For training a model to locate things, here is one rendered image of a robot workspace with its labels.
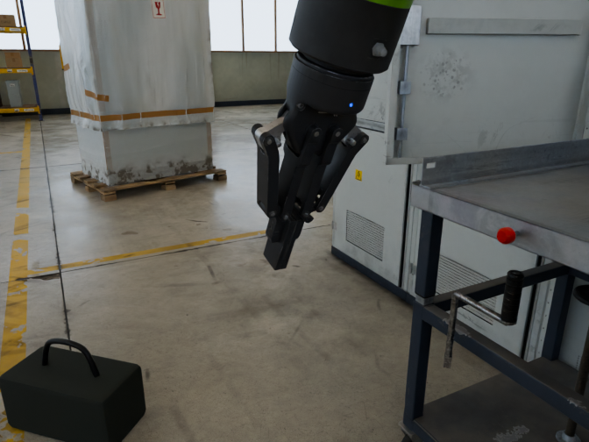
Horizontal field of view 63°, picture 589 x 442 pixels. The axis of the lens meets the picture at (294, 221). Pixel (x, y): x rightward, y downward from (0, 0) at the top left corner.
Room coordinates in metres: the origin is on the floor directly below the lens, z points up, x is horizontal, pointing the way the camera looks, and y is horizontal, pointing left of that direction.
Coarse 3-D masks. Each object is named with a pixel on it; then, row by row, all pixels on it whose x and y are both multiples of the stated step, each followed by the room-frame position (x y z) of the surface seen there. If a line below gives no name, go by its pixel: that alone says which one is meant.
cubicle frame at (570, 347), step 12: (588, 108) 1.47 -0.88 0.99; (588, 120) 1.46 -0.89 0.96; (588, 132) 1.46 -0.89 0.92; (552, 288) 1.47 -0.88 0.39; (576, 300) 1.40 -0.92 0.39; (576, 312) 1.39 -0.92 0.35; (588, 312) 1.36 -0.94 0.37; (576, 324) 1.38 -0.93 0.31; (588, 324) 1.35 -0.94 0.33; (540, 336) 1.48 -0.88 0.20; (564, 336) 1.41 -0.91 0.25; (576, 336) 1.37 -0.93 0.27; (540, 348) 1.48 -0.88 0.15; (564, 348) 1.40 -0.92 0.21; (576, 348) 1.37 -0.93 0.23; (564, 360) 1.39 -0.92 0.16; (576, 360) 1.36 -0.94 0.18
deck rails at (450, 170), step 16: (544, 144) 1.31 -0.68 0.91; (560, 144) 1.34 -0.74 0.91; (576, 144) 1.37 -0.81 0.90; (432, 160) 1.12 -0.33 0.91; (448, 160) 1.15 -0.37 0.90; (464, 160) 1.17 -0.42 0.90; (480, 160) 1.20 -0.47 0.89; (496, 160) 1.22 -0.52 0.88; (512, 160) 1.25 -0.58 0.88; (528, 160) 1.28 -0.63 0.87; (544, 160) 1.31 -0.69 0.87; (560, 160) 1.35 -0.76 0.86; (576, 160) 1.38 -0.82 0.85; (432, 176) 1.13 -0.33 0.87; (448, 176) 1.15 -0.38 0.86; (464, 176) 1.17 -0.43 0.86; (480, 176) 1.19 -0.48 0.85; (496, 176) 1.19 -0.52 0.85; (512, 176) 1.21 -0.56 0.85
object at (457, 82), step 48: (432, 0) 1.43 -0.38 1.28; (480, 0) 1.45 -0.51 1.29; (528, 0) 1.47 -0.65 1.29; (576, 0) 1.49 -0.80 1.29; (432, 48) 1.43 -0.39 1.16; (480, 48) 1.45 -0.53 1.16; (528, 48) 1.47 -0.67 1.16; (576, 48) 1.49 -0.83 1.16; (432, 96) 1.43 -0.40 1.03; (480, 96) 1.45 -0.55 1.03; (528, 96) 1.47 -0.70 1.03; (576, 96) 1.50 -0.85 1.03; (384, 144) 1.41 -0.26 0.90; (432, 144) 1.43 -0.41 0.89; (480, 144) 1.46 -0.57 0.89; (528, 144) 1.48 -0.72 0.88
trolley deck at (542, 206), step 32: (416, 192) 1.12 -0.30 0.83; (448, 192) 1.06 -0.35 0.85; (480, 192) 1.06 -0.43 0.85; (512, 192) 1.06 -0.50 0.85; (544, 192) 1.06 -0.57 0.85; (576, 192) 1.06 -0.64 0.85; (480, 224) 0.95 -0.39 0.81; (512, 224) 0.88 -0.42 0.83; (544, 224) 0.84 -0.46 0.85; (576, 224) 0.84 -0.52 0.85; (544, 256) 0.81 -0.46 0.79; (576, 256) 0.76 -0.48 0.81
